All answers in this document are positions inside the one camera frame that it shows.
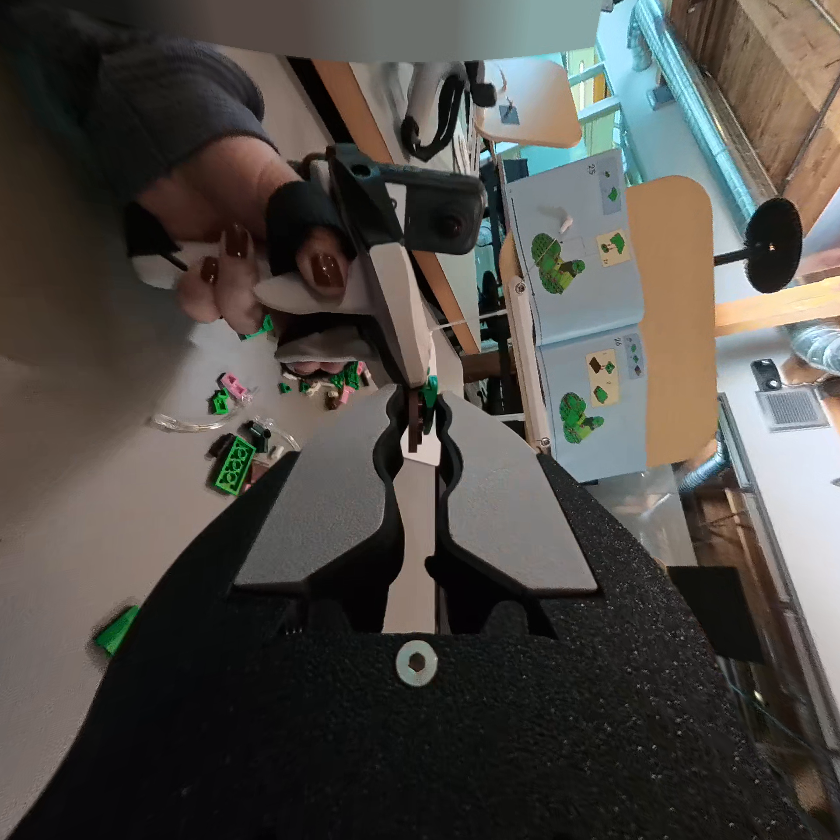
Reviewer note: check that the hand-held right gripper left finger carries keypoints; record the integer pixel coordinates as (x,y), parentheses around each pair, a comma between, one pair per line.
(308,518)

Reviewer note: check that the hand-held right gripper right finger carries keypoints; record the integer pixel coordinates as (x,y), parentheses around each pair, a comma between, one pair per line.
(518,518)

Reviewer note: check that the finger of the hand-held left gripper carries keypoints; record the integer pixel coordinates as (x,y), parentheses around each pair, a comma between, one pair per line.
(400,302)

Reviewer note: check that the green lego treetop assembly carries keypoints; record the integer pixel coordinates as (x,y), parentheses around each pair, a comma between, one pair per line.
(415,420)

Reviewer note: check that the lego instruction booklet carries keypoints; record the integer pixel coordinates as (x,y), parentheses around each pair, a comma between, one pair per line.
(577,315)

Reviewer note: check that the person's left forearm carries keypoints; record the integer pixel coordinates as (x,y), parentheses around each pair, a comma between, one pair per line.
(170,98)

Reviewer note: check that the green lego plate with holes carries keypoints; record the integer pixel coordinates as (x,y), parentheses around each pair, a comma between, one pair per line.
(235,466)

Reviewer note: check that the dark green lego connector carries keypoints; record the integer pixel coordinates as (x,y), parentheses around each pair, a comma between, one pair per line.
(260,436)

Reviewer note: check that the cluster of mixed lego pieces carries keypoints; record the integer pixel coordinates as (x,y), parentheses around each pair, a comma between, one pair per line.
(341,380)

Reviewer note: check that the small green lego piece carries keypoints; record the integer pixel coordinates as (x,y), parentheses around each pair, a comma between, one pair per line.
(257,328)
(220,401)

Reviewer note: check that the pink lego plate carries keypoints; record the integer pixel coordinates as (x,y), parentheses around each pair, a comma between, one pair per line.
(236,386)

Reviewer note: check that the green lego slope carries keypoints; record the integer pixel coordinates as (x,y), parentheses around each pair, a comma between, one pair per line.
(118,633)

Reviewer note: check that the person's left hand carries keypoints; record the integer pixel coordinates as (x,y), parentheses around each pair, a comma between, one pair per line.
(223,210)

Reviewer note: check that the adjacent wooden-edged table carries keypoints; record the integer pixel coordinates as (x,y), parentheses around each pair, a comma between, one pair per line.
(367,131)

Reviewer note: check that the spare hand-held gripper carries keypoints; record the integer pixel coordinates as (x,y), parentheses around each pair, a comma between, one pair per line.
(430,85)

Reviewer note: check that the clear plastic tube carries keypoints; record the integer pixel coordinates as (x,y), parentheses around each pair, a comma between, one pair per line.
(190,425)

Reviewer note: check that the black flat panel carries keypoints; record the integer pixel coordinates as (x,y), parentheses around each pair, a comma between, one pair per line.
(715,610)

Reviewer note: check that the black round disc on rod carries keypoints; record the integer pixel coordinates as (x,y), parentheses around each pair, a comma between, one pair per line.
(778,246)

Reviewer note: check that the silver ventilation duct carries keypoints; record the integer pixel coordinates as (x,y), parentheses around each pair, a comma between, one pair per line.
(689,98)

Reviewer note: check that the small black wall device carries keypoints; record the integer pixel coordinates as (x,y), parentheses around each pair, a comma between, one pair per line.
(766,373)

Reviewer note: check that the wall vent grille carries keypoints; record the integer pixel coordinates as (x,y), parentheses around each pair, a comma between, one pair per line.
(791,408)

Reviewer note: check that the wooden post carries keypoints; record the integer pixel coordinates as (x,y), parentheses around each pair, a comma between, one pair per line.
(774,308)

